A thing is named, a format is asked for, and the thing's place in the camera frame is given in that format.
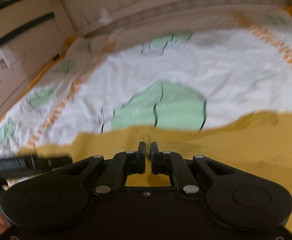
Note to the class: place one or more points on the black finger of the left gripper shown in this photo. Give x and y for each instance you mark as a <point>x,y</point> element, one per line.
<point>29,165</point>

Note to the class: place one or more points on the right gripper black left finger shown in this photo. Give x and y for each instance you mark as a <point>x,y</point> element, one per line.
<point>120,167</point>

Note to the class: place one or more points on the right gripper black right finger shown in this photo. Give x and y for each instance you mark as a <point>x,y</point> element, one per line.
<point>173,165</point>

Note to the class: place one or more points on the mustard yellow knit sweater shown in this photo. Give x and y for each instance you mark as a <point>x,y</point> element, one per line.
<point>258,143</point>

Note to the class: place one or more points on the white leaf-print duvet cover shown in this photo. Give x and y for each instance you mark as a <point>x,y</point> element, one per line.
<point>188,72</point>

